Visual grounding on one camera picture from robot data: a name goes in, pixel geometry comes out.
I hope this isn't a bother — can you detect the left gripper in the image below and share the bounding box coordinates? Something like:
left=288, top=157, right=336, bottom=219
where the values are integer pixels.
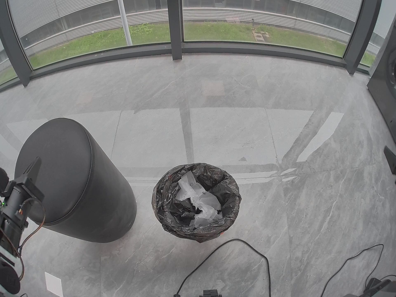
left=3, top=157, right=44, bottom=228

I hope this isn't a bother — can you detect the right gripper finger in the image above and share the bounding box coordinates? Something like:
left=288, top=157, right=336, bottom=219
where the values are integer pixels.
left=384, top=146, right=396, bottom=176

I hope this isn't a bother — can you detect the clear printed wrapper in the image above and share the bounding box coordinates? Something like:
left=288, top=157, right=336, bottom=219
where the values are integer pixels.
left=177, top=171, right=222, bottom=211

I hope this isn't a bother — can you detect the black plastic bag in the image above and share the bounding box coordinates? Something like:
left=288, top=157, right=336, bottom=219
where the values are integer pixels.
left=152, top=163, right=242, bottom=244

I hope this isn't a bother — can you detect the dark grey round chair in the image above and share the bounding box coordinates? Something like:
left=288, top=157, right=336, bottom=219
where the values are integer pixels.
left=14, top=118, right=137, bottom=244

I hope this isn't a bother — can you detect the dark grey washing machine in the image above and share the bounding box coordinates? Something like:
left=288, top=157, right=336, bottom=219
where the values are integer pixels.
left=367, top=20, right=396, bottom=141

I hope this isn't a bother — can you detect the window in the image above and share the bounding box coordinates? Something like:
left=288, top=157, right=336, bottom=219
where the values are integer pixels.
left=0, top=0, right=396, bottom=93

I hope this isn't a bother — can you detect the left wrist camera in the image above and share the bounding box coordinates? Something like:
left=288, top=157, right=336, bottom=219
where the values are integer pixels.
left=0, top=167, right=10, bottom=197

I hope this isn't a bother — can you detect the black cable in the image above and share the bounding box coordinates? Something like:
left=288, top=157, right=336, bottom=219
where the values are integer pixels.
left=322, top=244, right=385, bottom=297
left=176, top=239, right=272, bottom=297

